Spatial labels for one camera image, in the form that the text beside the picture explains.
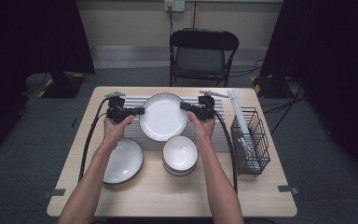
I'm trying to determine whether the person's right hand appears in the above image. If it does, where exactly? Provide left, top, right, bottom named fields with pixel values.
left=186, top=110, right=216, bottom=147

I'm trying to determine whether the black socket cable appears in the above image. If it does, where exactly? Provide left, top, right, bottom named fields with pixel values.
left=167, top=5, right=175, bottom=35

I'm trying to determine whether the left hand-held gripper cable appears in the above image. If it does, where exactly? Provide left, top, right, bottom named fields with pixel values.
left=77, top=97, right=110, bottom=183

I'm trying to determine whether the large white plate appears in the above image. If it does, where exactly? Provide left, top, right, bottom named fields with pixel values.
left=92, top=137, right=145, bottom=185

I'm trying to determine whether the grey round floor disc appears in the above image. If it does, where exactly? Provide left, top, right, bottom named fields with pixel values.
left=25, top=73, right=56, bottom=97

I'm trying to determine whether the small white plate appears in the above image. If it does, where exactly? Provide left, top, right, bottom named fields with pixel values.
left=138, top=92, right=189, bottom=143

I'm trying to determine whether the black stand base yellow tape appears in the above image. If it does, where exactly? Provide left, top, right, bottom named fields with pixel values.
left=250, top=74, right=294, bottom=100
left=38, top=72, right=87, bottom=100

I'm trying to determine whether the right hand-held gripper cable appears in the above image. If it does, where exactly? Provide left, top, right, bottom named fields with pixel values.
left=213, top=110, right=239, bottom=194

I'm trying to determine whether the black folding chair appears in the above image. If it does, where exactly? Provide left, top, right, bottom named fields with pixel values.
left=169, top=27, right=241, bottom=88

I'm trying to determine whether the black curtain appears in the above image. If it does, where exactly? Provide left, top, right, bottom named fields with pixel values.
left=260, top=0, right=358, bottom=188
left=0, top=0, right=96, bottom=162

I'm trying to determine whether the hand-held gripper cable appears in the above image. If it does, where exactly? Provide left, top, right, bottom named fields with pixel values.
left=213, top=110, right=239, bottom=194
left=77, top=97, right=110, bottom=183

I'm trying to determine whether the black wire basket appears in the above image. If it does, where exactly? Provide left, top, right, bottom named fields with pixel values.
left=229, top=106, right=271, bottom=177

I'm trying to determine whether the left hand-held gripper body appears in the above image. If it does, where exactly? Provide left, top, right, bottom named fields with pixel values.
left=104, top=91, right=135, bottom=124

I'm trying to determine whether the white wall socket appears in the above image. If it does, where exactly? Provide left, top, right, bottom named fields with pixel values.
left=163, top=0, right=186, bottom=13

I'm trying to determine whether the grey striped placemat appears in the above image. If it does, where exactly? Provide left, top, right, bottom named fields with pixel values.
left=122, top=95, right=231, bottom=153

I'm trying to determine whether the grey floor tape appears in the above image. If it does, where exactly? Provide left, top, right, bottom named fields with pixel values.
left=42, top=189, right=67, bottom=200
left=277, top=185, right=300, bottom=196

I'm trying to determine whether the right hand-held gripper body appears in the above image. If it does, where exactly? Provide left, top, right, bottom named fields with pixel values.
left=185, top=90, right=231, bottom=122

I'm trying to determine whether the person's left hand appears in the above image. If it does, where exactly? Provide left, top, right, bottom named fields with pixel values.
left=103, top=114, right=135, bottom=147

